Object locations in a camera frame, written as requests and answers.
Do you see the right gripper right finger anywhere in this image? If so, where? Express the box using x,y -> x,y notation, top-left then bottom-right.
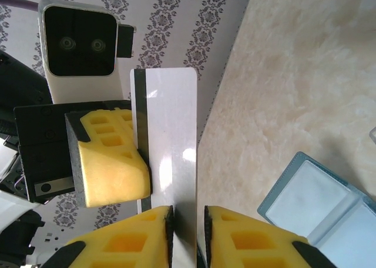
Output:
203,205 -> 338,268

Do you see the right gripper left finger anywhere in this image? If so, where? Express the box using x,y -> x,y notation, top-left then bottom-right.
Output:
43,205 -> 175,268

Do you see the blue leather card holder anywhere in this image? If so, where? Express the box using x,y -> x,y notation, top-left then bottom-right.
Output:
257,151 -> 376,268

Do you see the white card with black stripe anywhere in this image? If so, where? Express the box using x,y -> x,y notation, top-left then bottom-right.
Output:
129,68 -> 198,268

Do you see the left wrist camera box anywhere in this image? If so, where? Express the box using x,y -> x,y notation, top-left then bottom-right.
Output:
37,0 -> 136,105

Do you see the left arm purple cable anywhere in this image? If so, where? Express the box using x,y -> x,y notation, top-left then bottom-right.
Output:
0,0 -> 41,12

